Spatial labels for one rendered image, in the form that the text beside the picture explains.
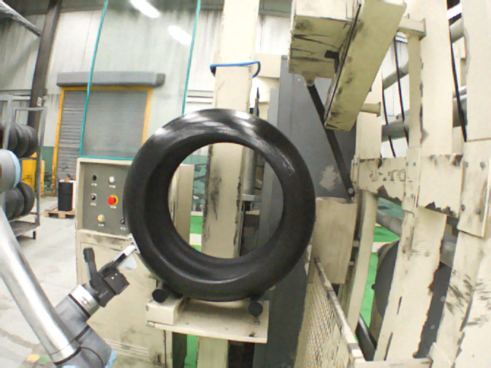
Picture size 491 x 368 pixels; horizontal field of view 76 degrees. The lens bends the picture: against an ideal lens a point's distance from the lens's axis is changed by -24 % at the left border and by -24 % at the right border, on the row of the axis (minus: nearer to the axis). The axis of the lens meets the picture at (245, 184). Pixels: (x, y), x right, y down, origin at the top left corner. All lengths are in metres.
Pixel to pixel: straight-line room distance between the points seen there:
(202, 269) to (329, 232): 0.45
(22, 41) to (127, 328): 11.11
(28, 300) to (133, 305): 1.13
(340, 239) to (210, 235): 0.46
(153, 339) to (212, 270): 0.79
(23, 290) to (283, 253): 0.69
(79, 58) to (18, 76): 2.18
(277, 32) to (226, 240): 9.65
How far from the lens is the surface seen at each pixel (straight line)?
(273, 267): 1.08
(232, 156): 1.42
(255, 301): 1.12
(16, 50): 12.45
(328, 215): 1.37
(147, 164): 1.09
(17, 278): 0.92
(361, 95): 1.12
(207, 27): 10.77
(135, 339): 2.07
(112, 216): 1.96
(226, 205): 1.43
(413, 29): 0.91
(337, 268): 1.41
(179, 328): 1.18
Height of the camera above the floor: 1.30
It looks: 3 degrees down
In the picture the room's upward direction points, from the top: 5 degrees clockwise
